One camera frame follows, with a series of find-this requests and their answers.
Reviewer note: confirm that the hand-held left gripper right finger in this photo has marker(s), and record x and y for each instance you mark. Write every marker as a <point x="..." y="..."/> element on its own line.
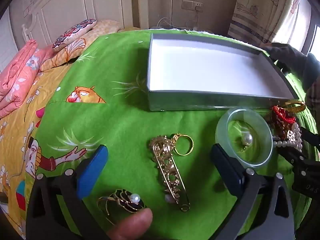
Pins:
<point x="226" y="167"/>

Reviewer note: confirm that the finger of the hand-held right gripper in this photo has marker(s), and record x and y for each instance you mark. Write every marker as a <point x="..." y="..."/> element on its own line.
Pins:
<point x="311" y="137"/>
<point x="303" y="172"/>

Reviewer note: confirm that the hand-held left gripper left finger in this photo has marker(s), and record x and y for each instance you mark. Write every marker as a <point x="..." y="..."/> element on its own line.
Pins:
<point x="96" y="166"/>

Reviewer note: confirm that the pale green jade bangle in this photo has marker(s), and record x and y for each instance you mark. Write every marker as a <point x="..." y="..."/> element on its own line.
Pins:
<point x="221" y="136"/>

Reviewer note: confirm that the gold bangle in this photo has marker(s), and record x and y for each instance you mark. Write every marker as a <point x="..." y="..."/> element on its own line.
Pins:
<point x="297" y="108"/>

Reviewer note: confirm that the pearl drop earring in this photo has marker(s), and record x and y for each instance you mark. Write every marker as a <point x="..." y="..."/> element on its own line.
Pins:
<point x="248" y="138"/>

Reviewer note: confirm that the black flower pearl brooch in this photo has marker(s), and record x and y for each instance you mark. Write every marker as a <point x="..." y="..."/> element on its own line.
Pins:
<point x="125" y="201"/>

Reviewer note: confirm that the ornate gold pin brooch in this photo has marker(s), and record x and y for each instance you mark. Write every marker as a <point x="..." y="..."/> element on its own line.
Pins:
<point x="170" y="165"/>

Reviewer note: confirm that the grey jewelry box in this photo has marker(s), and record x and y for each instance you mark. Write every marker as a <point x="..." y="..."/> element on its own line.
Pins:
<point x="212" y="67"/>

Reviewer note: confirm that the person's left hand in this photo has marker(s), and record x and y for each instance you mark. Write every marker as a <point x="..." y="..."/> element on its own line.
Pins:
<point x="130" y="223"/>

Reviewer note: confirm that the green cartoon print blanket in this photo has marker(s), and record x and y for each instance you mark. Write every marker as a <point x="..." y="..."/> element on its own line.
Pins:
<point x="125" y="120"/>

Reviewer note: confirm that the dark cloth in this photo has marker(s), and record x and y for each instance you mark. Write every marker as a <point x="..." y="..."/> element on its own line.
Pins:
<point x="292" y="60"/>

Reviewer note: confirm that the yellow cartoon bed sheet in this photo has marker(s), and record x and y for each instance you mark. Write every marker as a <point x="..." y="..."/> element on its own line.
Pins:
<point x="15" y="140"/>

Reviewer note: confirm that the window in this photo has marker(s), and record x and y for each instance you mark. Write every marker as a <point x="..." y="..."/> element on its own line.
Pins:
<point x="311" y="37"/>

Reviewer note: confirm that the pink floral folded quilt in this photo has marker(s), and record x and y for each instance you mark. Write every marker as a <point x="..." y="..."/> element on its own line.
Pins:
<point x="17" y="75"/>

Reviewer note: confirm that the embroidered floral pillow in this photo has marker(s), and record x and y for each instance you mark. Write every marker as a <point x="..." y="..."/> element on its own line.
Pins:
<point x="72" y="33"/>

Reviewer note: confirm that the printed striped curtain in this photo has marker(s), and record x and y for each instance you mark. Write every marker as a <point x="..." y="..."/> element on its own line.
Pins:
<point x="262" y="10"/>

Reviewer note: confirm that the pale yellow pillow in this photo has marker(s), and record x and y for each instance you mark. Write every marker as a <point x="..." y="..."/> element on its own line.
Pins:
<point x="107" y="26"/>

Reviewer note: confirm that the white wardrobe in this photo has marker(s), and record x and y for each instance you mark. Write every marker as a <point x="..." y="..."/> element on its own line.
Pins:
<point x="7" y="42"/>

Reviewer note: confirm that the white wooden headboard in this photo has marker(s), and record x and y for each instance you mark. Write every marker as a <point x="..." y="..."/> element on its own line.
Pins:
<point x="75" y="5"/>

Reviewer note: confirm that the thin metal rod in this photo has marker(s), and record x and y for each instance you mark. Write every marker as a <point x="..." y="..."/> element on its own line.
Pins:
<point x="171" y="2"/>

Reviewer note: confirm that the white wall socket plate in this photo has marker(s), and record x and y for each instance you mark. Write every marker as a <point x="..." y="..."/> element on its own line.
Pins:
<point x="192" y="5"/>

